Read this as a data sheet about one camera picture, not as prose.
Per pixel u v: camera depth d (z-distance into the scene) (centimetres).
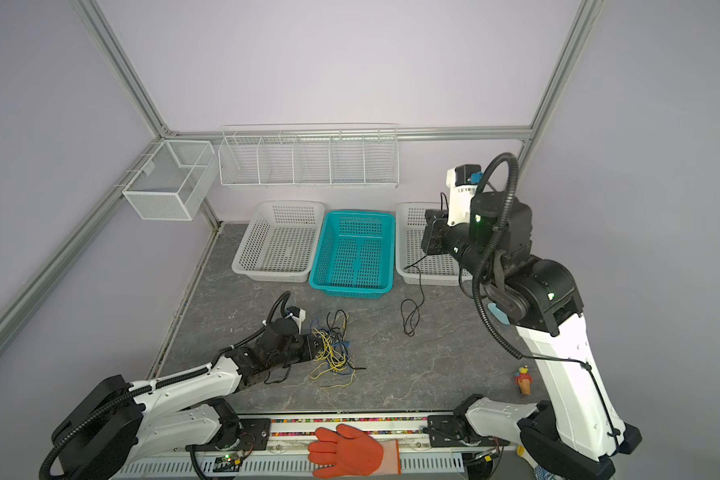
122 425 41
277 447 72
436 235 46
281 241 115
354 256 109
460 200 45
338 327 83
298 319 78
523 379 80
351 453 72
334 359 84
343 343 86
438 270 105
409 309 96
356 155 107
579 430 34
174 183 97
